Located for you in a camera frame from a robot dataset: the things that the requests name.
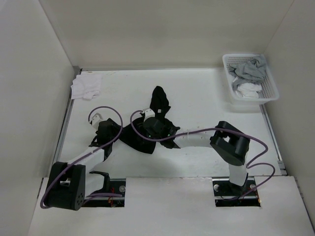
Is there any black tank top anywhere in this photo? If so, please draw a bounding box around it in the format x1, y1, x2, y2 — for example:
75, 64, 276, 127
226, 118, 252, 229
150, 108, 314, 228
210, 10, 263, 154
120, 86, 180, 154

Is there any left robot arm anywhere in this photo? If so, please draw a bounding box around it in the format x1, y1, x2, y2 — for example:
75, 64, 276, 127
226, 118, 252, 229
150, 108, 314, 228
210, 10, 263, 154
41, 118, 123, 210

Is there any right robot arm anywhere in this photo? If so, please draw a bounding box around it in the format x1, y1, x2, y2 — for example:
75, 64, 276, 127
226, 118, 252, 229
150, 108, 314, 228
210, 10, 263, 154
142, 118, 250, 195

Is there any folded white tank top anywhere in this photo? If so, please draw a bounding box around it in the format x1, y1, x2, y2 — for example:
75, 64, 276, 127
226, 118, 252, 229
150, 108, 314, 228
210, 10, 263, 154
71, 74, 102, 100

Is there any white tank top in basket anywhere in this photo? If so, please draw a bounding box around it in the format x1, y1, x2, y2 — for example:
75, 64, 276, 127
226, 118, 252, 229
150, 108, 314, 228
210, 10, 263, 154
237, 83, 262, 98

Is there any grey tank top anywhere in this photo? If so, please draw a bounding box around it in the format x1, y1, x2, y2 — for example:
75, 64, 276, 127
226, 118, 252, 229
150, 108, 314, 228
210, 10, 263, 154
227, 55, 267, 90

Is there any white plastic basket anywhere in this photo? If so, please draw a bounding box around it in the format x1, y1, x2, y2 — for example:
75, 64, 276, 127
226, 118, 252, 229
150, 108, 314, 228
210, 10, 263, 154
222, 54, 279, 106

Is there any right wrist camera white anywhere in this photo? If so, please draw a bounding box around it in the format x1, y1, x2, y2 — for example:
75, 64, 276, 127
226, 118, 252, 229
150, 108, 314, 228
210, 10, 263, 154
140, 108, 155, 119

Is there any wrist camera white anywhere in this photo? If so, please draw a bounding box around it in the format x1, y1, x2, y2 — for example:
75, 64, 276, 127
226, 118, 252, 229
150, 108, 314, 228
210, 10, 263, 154
89, 113, 104, 130
140, 108, 155, 119

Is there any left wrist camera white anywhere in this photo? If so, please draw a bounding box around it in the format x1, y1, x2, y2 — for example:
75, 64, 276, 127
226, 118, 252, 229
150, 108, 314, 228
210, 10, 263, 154
89, 113, 104, 130

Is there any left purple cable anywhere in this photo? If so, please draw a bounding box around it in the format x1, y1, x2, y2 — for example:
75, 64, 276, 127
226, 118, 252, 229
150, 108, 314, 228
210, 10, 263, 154
40, 106, 124, 209

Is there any purple cable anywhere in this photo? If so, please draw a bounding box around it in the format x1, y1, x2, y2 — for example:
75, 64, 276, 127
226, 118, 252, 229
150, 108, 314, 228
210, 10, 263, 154
40, 106, 124, 209
130, 110, 276, 201

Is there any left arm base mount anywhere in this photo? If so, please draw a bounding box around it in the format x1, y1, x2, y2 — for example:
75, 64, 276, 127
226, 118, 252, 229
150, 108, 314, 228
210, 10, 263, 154
82, 178, 126, 208

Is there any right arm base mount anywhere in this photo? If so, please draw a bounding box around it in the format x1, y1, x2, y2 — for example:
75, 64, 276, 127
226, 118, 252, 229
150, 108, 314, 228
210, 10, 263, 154
212, 177, 260, 207

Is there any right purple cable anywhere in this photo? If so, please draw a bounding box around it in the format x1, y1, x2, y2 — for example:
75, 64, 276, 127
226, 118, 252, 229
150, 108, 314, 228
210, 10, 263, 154
130, 110, 276, 201

